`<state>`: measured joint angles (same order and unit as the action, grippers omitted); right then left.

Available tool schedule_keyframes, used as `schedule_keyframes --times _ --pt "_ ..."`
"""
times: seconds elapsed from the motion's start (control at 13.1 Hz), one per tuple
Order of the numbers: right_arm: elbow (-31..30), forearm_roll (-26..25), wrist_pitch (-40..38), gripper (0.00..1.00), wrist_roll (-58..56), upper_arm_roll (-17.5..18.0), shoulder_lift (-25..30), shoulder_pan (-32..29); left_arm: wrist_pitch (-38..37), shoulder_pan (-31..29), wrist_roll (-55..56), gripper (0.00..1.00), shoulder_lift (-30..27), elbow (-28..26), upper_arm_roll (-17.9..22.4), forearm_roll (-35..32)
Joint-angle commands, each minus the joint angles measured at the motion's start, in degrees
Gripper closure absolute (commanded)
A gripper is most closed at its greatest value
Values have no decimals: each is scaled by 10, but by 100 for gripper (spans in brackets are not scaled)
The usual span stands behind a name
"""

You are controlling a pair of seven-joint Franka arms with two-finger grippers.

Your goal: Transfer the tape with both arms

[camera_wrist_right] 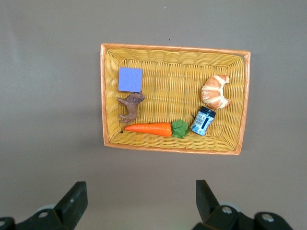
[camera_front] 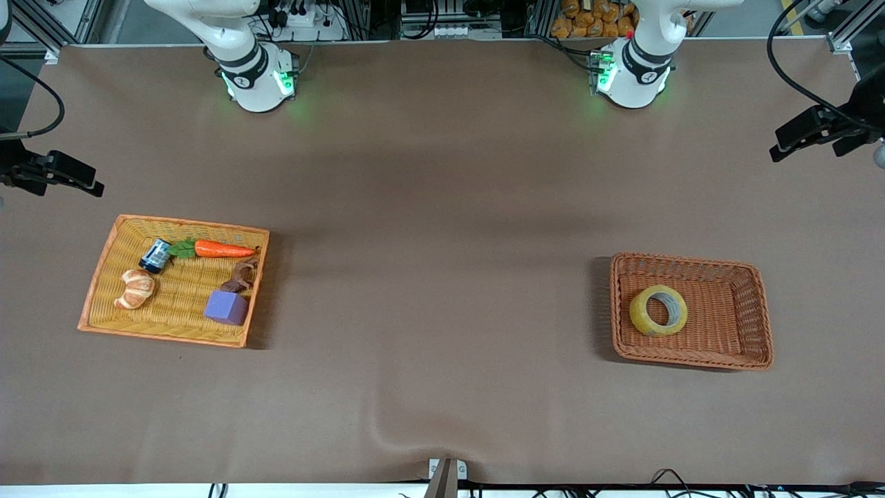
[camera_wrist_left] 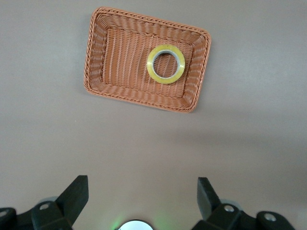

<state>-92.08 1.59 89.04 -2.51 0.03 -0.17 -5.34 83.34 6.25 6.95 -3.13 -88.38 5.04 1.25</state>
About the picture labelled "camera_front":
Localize yellow clear tape roll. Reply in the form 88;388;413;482
628;284;689;338

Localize small blue white can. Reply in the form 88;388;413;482
139;239;172;275

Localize toy croissant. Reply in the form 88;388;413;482
113;269;156;310

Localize yellow wicker basket orange rim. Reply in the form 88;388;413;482
77;214;270;349

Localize orange toy carrot green leaves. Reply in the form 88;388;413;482
168;239;259;261

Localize brown toy lion figurine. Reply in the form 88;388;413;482
220;259;259;294

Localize purple foam cube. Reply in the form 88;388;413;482
203;290;249;327

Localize brown wicker basket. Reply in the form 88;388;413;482
610;252;775;372

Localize heap of orange toy breads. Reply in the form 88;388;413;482
550;0;638;39

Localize white power strip with plugs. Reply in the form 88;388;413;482
271;6;348;42

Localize aluminium frame profile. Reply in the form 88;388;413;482
826;0;885;55
8;0;104;57

